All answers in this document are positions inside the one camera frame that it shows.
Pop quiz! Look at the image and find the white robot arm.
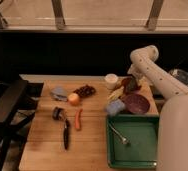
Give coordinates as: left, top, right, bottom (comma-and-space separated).
129, 45, 188, 171

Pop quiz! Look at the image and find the blue sponge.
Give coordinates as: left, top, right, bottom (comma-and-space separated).
105, 100, 125, 116

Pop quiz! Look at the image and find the white cup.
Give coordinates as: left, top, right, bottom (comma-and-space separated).
105, 74, 119, 90

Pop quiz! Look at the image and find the blue grey cloth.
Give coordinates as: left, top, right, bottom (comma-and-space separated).
51, 87, 67, 102

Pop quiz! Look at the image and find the orange apple toy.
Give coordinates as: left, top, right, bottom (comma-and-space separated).
68, 93, 80, 106

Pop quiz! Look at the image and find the metal spoon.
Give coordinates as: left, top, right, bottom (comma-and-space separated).
108, 123, 130, 145

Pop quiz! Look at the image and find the dark red bowl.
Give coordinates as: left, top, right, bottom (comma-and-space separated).
121, 77, 140, 94

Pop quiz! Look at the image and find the green plastic tray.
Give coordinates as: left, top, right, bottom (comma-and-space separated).
106, 114, 159, 169

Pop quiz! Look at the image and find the black chair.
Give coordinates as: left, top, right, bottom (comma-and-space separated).
0, 80, 43, 171

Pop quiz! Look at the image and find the orange carrot toy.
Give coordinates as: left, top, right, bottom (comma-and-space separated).
74, 109, 83, 131

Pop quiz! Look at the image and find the corn cob toy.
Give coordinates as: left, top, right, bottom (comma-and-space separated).
108, 86, 124, 101

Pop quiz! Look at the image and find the bunch of dark grapes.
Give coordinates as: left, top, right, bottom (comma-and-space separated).
74, 85, 96, 98

